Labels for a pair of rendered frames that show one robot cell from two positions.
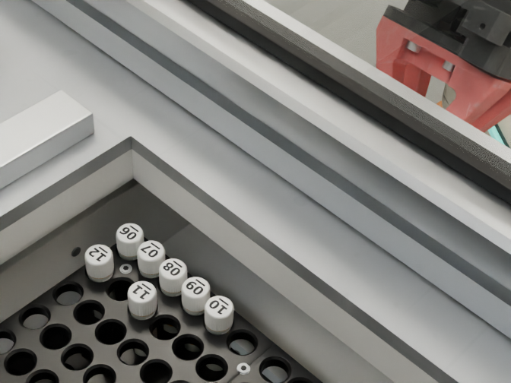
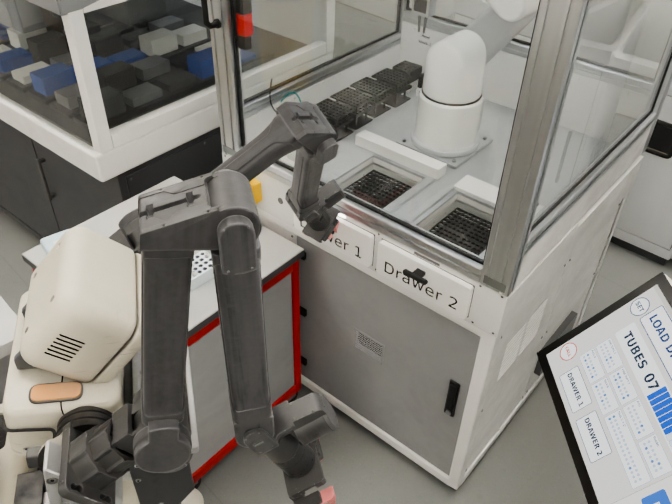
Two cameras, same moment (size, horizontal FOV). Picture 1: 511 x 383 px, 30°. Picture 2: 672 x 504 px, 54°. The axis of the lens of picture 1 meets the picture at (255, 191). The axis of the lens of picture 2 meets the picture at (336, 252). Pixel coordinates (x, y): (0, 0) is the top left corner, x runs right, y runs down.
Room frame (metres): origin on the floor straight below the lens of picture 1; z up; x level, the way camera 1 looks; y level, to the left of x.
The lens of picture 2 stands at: (1.81, -0.10, 2.03)
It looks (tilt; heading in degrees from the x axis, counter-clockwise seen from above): 39 degrees down; 178
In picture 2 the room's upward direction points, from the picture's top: 2 degrees clockwise
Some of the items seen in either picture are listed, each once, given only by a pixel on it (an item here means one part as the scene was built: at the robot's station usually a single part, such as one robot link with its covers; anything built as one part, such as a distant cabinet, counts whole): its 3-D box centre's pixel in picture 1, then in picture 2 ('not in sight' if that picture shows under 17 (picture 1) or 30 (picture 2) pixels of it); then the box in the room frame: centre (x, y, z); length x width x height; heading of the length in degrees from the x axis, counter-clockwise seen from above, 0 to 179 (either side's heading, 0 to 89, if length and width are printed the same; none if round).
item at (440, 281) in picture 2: not in sight; (422, 278); (0.51, 0.17, 0.87); 0.29 x 0.02 x 0.11; 49
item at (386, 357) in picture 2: not in sight; (422, 277); (-0.03, 0.28, 0.40); 1.03 x 0.95 x 0.80; 49
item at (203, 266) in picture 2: not in sight; (196, 270); (0.37, -0.46, 0.78); 0.12 x 0.08 x 0.04; 137
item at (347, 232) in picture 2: not in sight; (332, 230); (0.30, -0.07, 0.87); 0.29 x 0.02 x 0.11; 49
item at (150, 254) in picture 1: (152, 282); not in sight; (0.27, 0.04, 0.89); 0.01 x 0.01 x 0.05
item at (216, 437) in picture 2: not in sight; (180, 337); (0.26, -0.58, 0.38); 0.62 x 0.58 x 0.76; 49
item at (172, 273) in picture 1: (173, 299); not in sight; (0.26, 0.03, 0.89); 0.01 x 0.01 x 0.05
